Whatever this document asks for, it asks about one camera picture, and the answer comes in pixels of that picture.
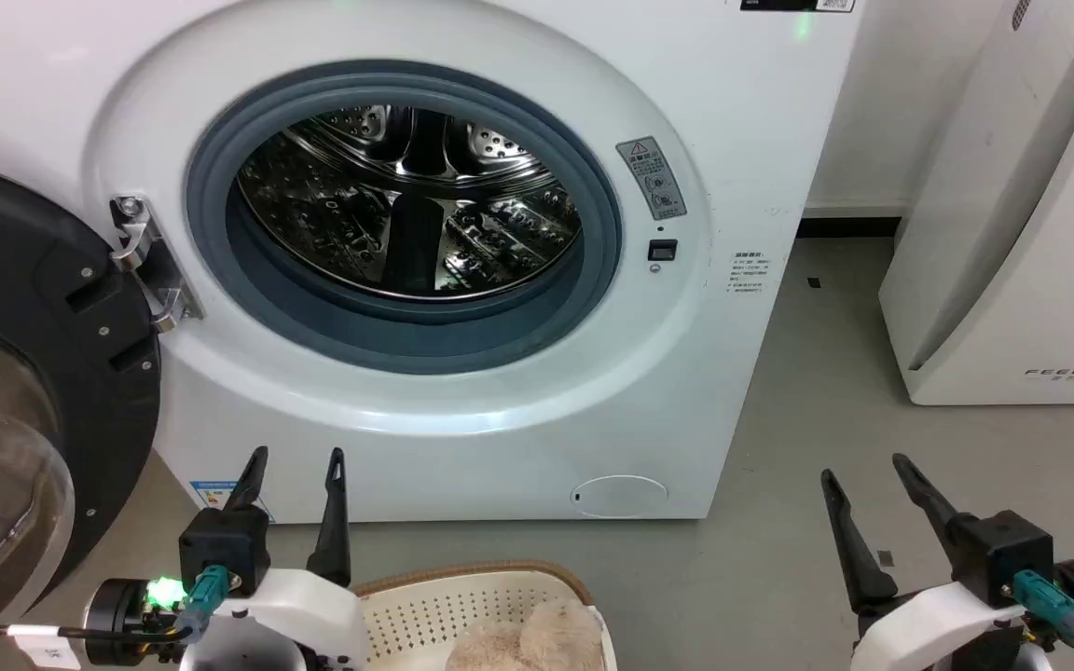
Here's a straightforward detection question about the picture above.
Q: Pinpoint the teal-plug left gripper cable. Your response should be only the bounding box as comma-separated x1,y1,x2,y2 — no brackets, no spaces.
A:
0,564,232,658

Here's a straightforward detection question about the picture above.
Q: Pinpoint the grey rubber door gasket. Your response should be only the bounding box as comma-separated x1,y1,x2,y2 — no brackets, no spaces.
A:
185,62,624,376

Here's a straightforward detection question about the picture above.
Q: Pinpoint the white perforated laundry basket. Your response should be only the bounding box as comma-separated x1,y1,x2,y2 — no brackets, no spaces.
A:
354,561,618,671

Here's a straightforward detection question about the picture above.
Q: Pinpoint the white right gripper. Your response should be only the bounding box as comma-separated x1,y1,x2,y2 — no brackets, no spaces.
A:
819,453,1055,671

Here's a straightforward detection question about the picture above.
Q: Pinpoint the white front-load washing machine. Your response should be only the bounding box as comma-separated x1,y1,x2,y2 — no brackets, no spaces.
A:
0,0,866,523

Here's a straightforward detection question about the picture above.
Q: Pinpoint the blue energy label sticker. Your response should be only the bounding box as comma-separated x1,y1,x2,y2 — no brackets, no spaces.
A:
189,480,275,525

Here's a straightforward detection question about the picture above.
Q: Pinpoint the grey warning sticker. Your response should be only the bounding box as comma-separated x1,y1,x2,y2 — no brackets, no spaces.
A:
615,136,688,222

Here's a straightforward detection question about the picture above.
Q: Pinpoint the silver metal door hinge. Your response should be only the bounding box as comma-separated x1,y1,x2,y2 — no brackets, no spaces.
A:
109,195,205,334

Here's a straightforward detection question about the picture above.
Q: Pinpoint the round white filter cover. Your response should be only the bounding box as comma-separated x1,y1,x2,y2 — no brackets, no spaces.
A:
571,474,670,519

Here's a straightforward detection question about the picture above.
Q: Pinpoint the teal-plug right gripper cable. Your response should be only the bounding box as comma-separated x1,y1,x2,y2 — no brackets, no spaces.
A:
1011,569,1074,671

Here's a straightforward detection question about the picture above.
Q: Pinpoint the teal-plug gripper cable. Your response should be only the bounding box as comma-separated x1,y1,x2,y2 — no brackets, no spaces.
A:
1011,569,1074,671
0,564,232,658

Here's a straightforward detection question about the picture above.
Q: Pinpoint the small printed text sticker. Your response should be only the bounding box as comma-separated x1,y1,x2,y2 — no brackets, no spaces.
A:
730,249,770,298

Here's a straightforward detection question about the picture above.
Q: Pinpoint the stainless steel washing machine drum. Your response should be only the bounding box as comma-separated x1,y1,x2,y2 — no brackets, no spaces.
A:
237,104,585,301

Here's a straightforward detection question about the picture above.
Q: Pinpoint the white air purifier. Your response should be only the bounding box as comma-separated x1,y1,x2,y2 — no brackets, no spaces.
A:
878,0,1074,406

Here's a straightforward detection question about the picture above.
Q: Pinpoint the black washing machine door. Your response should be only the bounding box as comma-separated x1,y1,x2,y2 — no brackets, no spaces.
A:
0,157,163,646

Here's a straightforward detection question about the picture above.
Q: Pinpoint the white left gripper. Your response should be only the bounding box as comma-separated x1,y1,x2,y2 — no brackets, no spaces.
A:
181,445,371,671

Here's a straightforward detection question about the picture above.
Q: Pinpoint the beige fluffy plush toy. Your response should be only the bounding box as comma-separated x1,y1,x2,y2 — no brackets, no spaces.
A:
446,600,606,671

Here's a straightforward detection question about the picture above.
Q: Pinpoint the black wall baseboard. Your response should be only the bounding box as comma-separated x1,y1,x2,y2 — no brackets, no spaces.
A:
797,216,902,240

